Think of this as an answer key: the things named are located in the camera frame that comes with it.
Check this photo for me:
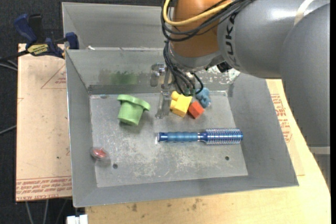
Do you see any light blue toy figure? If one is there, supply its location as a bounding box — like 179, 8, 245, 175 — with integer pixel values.
195, 87, 212, 109

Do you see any yellow toy block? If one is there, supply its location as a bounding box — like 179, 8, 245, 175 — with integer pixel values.
169, 90, 193, 118

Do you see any green plastic flanged cup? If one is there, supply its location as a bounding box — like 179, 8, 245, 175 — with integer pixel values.
116, 93, 152, 126

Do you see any red and clear spinning top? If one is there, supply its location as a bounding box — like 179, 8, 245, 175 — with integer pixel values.
89, 146, 112, 167

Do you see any blue round hairbrush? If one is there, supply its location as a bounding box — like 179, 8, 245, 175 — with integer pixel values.
156, 127, 244, 146

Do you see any brown cardboard board, red print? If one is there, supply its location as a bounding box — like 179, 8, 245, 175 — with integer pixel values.
15, 43, 307, 203

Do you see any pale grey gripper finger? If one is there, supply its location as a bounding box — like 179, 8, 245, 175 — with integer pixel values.
155, 93, 164, 119
162, 92, 172, 116

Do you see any red toy cube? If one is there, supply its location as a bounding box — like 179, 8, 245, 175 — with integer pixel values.
187, 101, 205, 120

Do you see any black cylinder on white bracket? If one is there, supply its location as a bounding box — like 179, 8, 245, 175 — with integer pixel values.
216, 61, 233, 73

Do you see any grey metal bin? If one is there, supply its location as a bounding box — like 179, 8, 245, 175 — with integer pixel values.
61, 2, 299, 208

